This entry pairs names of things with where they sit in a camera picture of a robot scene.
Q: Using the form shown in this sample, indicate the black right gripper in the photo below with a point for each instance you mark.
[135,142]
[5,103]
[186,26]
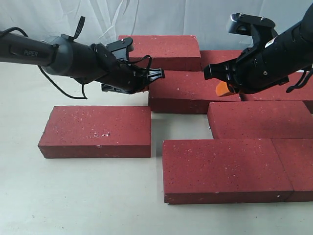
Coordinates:
[247,74]

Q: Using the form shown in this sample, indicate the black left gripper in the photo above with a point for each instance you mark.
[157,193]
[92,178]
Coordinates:
[130,79]

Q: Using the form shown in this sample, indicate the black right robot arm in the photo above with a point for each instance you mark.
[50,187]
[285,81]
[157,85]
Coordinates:
[271,59]

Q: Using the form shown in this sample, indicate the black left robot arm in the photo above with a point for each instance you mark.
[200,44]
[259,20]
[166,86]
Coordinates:
[62,56]

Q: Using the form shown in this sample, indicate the large front red brick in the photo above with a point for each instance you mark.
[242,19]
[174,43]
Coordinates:
[223,171]

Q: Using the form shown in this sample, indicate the wrinkled white backdrop cloth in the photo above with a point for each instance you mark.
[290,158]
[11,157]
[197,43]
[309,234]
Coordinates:
[106,20]

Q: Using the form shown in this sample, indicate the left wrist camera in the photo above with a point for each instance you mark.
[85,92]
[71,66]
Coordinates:
[121,48]

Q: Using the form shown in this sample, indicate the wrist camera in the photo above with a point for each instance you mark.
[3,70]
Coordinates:
[121,48]
[261,29]

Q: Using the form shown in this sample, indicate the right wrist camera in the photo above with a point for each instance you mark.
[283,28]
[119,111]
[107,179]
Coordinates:
[261,29]

